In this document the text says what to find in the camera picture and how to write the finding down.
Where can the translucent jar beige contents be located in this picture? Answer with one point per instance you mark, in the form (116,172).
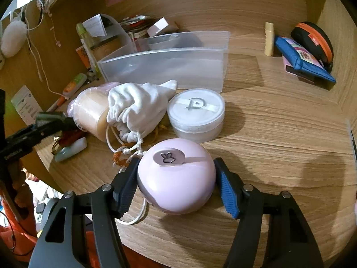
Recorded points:
(89,111)

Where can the cream small lotion bottle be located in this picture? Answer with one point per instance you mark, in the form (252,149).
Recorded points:
(269,39)

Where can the blue patchwork pencil pouch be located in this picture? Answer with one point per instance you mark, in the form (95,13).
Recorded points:
(298,61)

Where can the white small cardboard box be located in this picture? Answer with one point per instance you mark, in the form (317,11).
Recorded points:
(162,27)

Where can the green spray bottle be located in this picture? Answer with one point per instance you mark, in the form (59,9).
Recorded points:
(87,43)

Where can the white drawstring cloth pouch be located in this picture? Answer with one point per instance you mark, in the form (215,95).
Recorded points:
(135,110)

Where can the pink round case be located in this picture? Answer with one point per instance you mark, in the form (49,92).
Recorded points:
(176,176)

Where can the black orange round case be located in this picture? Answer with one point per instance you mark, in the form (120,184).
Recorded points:
(315,41)

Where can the white round powder jar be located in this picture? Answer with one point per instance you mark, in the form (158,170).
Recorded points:
(197,114)

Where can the orange green sanitizer tube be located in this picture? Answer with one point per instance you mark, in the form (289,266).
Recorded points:
(74,85)

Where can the white fluffy plush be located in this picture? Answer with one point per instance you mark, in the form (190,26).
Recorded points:
(13,38)

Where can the white printed paper sheet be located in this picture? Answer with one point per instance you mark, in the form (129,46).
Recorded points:
(95,26)

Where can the person left hand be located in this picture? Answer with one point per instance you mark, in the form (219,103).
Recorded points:
(24,196)

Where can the mint white tube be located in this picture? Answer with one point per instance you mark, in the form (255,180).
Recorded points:
(75,148)

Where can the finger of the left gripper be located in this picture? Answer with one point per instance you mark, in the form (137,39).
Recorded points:
(42,132)
(44,118)

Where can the white leaflet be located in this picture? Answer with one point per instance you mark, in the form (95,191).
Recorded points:
(26,105)

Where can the orange sleeve forearm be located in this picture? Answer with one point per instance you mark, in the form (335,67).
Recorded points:
(20,236)

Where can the orange beaded string charm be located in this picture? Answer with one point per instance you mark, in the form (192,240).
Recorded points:
(123,155)

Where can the clear plastic storage bin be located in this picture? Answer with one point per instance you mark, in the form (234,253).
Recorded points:
(195,59)

